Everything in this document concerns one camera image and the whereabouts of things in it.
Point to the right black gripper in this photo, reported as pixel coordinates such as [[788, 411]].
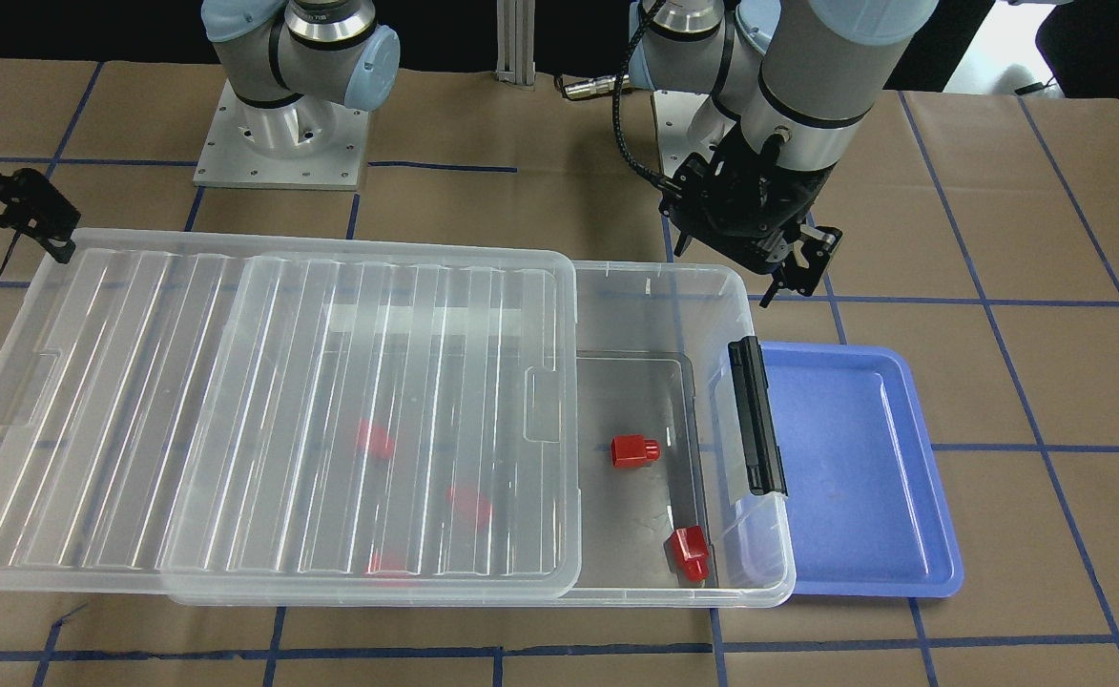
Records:
[[8, 202]]

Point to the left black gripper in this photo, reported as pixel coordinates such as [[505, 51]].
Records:
[[800, 196]]

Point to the clear plastic box lid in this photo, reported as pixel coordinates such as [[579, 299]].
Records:
[[101, 381]]

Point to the red block front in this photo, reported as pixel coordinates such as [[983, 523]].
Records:
[[689, 551], [389, 565]]

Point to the red block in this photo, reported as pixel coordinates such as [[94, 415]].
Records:
[[374, 442], [689, 551], [469, 507], [629, 451], [389, 565]]

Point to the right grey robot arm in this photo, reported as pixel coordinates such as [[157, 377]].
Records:
[[302, 79]]

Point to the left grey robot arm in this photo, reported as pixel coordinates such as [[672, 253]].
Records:
[[791, 82]]

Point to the red block near latch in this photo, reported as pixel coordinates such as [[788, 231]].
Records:
[[629, 451]]

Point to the clear plastic storage box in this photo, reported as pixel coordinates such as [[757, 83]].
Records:
[[693, 429]]

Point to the blue plastic tray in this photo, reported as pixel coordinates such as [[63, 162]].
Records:
[[865, 512]]

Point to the red block back centre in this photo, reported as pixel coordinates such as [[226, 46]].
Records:
[[374, 442]]

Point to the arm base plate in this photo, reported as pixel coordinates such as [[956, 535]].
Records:
[[687, 123], [305, 145]]

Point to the black box latch handle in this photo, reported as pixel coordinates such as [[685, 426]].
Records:
[[762, 457]]

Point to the aluminium frame post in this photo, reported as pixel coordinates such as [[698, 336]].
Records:
[[515, 40]]

